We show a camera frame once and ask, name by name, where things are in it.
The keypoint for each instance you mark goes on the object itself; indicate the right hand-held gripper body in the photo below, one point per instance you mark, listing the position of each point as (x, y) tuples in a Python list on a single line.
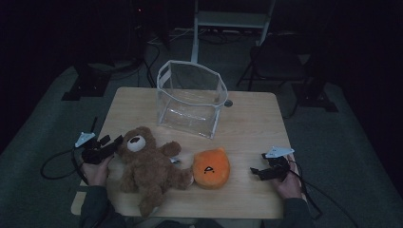
[(278, 164)]

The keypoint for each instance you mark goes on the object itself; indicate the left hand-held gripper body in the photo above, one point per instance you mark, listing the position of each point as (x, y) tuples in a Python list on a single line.
[(92, 153)]

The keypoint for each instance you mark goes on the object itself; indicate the brown teddy bear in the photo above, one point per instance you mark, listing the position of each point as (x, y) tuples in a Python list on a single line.
[(149, 164)]

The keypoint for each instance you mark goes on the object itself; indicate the orange plush toy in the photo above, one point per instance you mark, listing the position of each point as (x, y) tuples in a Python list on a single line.
[(211, 167)]

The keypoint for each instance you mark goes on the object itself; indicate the clear plastic bag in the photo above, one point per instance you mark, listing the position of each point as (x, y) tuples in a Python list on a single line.
[(190, 109)]

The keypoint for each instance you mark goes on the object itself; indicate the person's left hand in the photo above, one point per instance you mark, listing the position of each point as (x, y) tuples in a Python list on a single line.
[(96, 174)]

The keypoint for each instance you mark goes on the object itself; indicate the person's right hand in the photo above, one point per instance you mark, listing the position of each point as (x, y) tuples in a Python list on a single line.
[(291, 186)]

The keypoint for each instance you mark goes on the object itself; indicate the black tape strip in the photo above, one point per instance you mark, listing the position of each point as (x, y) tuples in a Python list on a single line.
[(93, 124)]

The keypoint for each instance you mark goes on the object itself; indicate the dark tape patch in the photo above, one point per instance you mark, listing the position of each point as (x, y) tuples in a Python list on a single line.
[(83, 189)]

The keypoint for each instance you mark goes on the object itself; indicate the black stand base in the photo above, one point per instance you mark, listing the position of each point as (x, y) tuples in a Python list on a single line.
[(87, 85), (316, 98)]

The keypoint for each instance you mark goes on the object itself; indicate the round table grommet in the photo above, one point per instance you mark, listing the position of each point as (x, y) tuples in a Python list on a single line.
[(228, 103)]

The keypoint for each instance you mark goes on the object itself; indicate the black folding chair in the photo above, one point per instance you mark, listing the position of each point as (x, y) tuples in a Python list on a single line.
[(272, 60)]

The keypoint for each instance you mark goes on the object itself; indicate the white metal stand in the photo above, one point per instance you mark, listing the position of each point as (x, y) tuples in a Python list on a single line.
[(195, 38)]

